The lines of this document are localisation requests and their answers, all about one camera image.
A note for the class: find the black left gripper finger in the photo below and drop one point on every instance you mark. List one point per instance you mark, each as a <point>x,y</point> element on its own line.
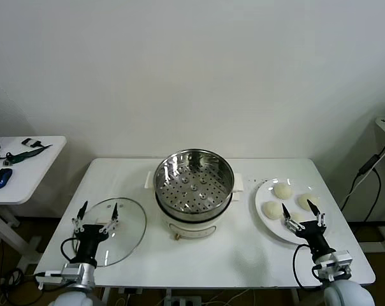
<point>80,220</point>
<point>113,220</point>

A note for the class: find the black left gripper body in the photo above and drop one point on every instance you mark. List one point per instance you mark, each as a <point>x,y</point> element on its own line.
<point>88,239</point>

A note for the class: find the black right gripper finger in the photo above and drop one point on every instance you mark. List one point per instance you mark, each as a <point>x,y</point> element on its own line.
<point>291,223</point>
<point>320,219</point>

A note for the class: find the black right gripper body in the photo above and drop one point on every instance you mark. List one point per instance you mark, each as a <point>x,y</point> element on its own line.
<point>314,236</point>

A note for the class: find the round glass pot lid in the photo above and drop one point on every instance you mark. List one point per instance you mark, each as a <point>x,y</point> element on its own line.
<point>132,223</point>

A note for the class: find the stainless steel steamer basket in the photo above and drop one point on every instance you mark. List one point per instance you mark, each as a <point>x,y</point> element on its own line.
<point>195,188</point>

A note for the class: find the white round plate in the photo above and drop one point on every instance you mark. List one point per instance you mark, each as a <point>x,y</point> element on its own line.
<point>269,229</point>

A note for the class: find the white table leg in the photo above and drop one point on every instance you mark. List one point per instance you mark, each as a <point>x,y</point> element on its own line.
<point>295,297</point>
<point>105,297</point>

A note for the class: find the white side table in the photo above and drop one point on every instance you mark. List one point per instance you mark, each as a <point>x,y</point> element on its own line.
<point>36,172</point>

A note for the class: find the black plug under table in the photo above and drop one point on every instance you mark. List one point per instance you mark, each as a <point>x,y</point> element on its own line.
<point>130,290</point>

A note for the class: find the white electric cooker pot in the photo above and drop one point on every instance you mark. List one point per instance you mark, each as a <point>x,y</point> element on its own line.
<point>192,228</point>

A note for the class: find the blue computer mouse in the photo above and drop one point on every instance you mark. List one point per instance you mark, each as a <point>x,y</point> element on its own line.
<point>0,178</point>

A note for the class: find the black white card holder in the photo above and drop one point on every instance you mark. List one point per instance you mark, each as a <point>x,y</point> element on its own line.
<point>30,142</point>

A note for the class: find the white power strip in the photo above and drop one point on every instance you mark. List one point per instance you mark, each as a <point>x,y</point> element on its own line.
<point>183,301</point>

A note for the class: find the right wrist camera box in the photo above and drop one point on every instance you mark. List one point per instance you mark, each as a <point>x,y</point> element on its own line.
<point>336,262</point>

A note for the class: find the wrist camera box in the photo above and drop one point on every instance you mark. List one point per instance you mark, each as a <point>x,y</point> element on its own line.
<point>336,262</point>
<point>52,278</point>

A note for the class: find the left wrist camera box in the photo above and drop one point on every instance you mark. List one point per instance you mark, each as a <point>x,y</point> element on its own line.
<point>52,278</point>

